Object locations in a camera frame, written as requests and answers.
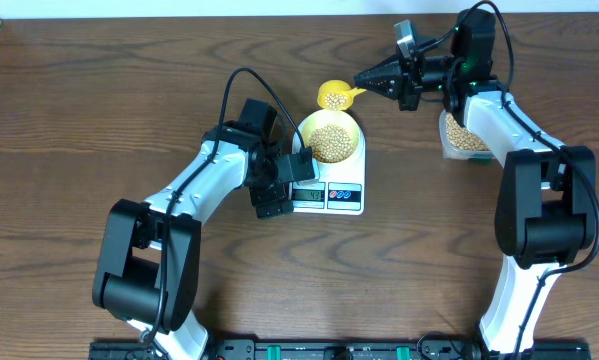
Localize yellow measuring scoop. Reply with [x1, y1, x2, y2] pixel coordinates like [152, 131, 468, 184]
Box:
[317, 80, 366, 111]

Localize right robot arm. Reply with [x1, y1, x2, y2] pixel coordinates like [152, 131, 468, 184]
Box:
[354, 1, 599, 359]

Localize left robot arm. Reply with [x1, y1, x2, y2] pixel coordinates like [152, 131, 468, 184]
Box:
[92, 99, 293, 359]

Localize soybeans in scoop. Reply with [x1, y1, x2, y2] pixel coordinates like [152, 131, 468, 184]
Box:
[323, 93, 348, 111]

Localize white digital kitchen scale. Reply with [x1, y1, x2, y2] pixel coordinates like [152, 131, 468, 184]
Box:
[289, 119, 366, 215]

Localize pale yellow bowl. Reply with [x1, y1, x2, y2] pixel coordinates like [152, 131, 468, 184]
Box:
[300, 109, 362, 163]

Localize soybeans in bowl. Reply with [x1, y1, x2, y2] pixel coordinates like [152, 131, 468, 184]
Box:
[309, 124, 354, 163]

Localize soybeans pile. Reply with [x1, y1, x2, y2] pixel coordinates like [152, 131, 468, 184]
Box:
[445, 113, 489, 151]

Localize clear plastic container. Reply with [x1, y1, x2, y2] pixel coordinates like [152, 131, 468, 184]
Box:
[439, 111, 494, 160]

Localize left black cable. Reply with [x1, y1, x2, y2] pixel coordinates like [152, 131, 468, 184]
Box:
[138, 66, 315, 346]

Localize black cable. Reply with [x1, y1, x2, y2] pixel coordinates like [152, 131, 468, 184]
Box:
[138, 66, 315, 346]
[418, 0, 599, 360]

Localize right black cable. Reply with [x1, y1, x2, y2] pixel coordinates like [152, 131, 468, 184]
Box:
[418, 0, 599, 360]

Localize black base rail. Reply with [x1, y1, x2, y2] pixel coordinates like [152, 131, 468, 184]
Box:
[86, 336, 592, 360]

